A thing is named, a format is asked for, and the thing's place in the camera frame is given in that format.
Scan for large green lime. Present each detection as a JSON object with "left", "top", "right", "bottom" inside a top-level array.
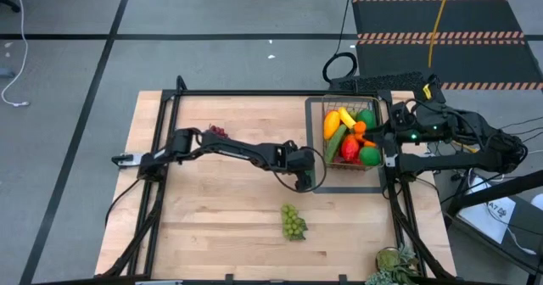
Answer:
[{"left": 358, "top": 146, "right": 383, "bottom": 167}]

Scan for black hanging cable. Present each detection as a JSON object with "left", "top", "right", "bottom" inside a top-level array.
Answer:
[{"left": 321, "top": 0, "right": 360, "bottom": 86}]

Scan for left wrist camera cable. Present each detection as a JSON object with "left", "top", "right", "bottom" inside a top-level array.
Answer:
[{"left": 271, "top": 146, "right": 328, "bottom": 194}]

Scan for yellow hanging cable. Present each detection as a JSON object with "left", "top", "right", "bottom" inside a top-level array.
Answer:
[{"left": 427, "top": 0, "right": 454, "bottom": 69}]

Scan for green cucumber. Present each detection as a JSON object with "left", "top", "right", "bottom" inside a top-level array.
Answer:
[{"left": 324, "top": 124, "right": 348, "bottom": 164}]

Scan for red orange mango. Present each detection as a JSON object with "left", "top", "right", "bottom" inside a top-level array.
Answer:
[{"left": 340, "top": 134, "right": 361, "bottom": 162}]

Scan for orange tangerines with leaf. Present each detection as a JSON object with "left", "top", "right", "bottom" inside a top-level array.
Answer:
[{"left": 353, "top": 120, "right": 378, "bottom": 148}]

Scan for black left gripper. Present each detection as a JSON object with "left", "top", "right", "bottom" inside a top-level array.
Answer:
[{"left": 275, "top": 139, "right": 318, "bottom": 193}]

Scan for black hazard striped mat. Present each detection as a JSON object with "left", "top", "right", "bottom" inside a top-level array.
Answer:
[{"left": 350, "top": 0, "right": 543, "bottom": 92}]

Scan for black aluminium table frame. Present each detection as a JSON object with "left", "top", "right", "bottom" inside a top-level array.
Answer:
[{"left": 97, "top": 75, "right": 457, "bottom": 285}]

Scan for green grape bunch with leaf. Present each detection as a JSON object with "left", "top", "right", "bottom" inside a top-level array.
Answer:
[{"left": 280, "top": 203, "right": 309, "bottom": 242}]

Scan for white paper sheet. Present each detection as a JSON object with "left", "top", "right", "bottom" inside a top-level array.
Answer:
[{"left": 457, "top": 178, "right": 517, "bottom": 246}]

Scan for dark red grape bunch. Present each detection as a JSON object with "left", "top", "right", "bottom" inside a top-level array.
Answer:
[{"left": 208, "top": 125, "right": 230, "bottom": 140}]

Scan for black side cart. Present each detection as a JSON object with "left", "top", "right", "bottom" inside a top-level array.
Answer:
[{"left": 440, "top": 170, "right": 543, "bottom": 277}]

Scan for black computer tower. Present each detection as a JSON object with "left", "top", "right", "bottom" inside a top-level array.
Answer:
[{"left": 328, "top": 70, "right": 429, "bottom": 93}]

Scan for orange yellow oblong fruit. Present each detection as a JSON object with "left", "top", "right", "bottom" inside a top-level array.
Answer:
[{"left": 322, "top": 109, "right": 342, "bottom": 141}]

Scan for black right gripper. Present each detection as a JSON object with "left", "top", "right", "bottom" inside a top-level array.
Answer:
[{"left": 363, "top": 75, "right": 451, "bottom": 147}]

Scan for white floor cable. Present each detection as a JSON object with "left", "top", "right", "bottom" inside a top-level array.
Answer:
[{"left": 0, "top": 0, "right": 31, "bottom": 108}]

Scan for wire mesh basket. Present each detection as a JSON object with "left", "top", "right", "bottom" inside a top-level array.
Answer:
[{"left": 321, "top": 94, "right": 386, "bottom": 170}]

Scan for green leafy vegetable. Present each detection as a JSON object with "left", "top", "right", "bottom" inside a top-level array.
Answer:
[{"left": 364, "top": 245, "right": 422, "bottom": 285}]

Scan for yellow banana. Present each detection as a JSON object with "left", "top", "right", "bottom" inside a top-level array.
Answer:
[{"left": 338, "top": 106, "right": 357, "bottom": 130}]

